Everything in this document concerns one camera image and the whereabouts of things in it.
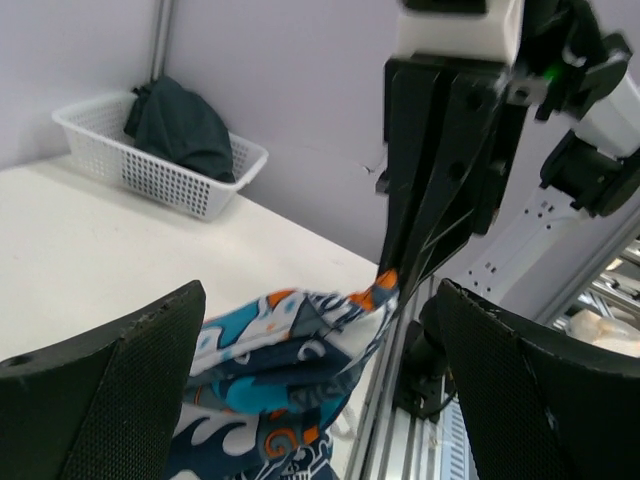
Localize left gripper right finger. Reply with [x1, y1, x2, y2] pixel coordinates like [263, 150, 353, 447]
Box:
[436, 280, 639, 479]

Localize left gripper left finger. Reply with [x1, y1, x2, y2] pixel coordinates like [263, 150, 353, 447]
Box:
[1, 280, 206, 479]

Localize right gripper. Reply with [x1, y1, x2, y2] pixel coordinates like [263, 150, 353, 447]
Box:
[382, 58, 523, 300]

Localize colourful patterned shorts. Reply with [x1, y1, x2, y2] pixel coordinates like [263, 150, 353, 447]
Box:
[163, 270, 399, 479]

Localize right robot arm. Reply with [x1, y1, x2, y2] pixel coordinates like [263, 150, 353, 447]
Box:
[377, 1, 639, 323]

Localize dark green shorts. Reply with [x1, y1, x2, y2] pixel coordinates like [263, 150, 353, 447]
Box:
[123, 76, 235, 183]

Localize white plastic basket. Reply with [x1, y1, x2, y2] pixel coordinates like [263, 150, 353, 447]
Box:
[52, 91, 269, 221]

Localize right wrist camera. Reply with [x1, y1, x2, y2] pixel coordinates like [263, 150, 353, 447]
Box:
[395, 0, 525, 66]

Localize aluminium rail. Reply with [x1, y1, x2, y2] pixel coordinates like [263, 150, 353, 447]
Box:
[340, 293, 477, 479]

